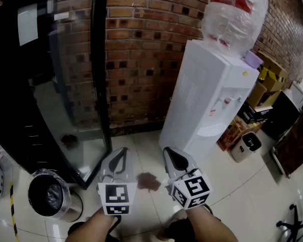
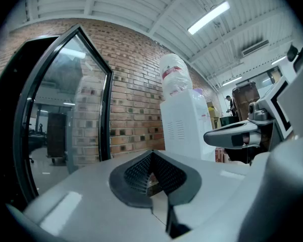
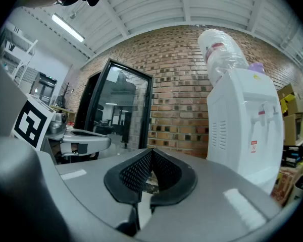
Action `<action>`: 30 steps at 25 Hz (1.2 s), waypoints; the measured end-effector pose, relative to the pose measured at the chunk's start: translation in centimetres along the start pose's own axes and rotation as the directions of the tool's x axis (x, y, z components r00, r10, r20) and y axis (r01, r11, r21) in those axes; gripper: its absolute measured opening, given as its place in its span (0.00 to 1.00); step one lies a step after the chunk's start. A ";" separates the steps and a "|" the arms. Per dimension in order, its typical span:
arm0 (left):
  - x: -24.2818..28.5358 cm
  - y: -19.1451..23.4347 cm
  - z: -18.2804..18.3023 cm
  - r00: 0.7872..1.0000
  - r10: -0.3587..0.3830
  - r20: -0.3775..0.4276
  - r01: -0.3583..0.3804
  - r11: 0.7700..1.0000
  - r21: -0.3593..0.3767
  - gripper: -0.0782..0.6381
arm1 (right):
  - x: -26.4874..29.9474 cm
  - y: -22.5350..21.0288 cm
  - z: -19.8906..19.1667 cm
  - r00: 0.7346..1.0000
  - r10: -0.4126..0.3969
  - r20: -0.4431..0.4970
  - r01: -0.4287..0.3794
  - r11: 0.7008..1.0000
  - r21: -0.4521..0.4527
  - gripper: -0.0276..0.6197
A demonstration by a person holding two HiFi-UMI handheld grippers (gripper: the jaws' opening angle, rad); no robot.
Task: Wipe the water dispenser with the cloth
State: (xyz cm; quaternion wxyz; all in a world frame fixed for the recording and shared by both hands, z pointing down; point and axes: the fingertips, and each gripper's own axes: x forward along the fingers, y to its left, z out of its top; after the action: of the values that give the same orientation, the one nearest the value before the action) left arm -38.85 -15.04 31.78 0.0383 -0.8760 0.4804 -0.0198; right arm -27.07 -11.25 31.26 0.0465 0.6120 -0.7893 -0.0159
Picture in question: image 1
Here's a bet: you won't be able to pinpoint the black box blue print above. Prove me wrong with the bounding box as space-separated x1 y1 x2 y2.
238 100 274 125

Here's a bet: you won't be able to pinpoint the person's left forearm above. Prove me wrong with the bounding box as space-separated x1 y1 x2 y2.
65 207 120 242

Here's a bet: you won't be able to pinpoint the red printed cardboard box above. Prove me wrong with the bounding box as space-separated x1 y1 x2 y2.
217 116 266 152

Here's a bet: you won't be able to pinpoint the person's black shorts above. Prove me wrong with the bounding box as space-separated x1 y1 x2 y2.
164 217 192 242

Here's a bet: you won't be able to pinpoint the black office chair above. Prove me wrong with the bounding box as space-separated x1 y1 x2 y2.
276 204 303 242

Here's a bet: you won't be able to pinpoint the brown cloth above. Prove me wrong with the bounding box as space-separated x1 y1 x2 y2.
136 171 162 193

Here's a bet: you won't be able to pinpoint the white water dispenser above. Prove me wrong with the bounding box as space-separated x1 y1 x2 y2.
159 39 260 158

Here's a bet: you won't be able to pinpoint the black framed glass door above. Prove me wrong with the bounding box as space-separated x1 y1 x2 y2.
0 0 113 190

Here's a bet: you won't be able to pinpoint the yellow black floor tape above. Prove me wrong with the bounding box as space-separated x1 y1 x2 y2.
9 181 20 242

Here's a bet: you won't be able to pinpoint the plastic wrapped water bottle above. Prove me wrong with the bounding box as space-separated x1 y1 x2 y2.
201 0 269 57

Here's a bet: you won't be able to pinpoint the clear plastic bag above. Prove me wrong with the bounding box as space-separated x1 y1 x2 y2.
0 131 14 166

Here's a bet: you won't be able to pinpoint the steel trash can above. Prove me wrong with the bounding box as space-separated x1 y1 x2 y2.
27 168 84 223

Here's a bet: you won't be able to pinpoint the cardboard box white label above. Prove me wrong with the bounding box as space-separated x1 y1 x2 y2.
246 81 268 109

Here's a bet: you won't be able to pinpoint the white square trash bin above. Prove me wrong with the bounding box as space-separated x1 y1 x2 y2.
231 132 262 163

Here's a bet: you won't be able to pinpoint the black cable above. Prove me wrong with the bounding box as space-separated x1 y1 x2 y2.
110 214 122 238

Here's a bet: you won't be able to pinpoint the person's right forearm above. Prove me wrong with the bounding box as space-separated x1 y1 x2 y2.
185 204 239 242

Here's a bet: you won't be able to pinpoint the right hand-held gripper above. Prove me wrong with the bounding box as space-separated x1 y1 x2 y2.
163 147 213 210

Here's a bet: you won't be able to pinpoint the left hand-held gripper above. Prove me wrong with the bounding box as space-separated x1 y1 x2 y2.
97 147 138 216

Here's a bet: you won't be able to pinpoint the yellow black taped cardboard box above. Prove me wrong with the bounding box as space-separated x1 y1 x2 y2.
257 50 289 93

